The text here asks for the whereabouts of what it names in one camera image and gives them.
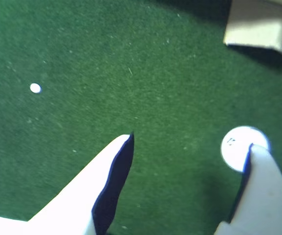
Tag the white golf ball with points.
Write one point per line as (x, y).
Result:
(236, 153)

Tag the brown cardboard ramp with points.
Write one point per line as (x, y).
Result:
(253, 31)

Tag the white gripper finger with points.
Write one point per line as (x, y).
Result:
(77, 195)
(263, 195)

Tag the long green putting mat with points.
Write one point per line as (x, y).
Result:
(143, 85)

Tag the small white ball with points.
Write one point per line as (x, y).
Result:
(35, 88)

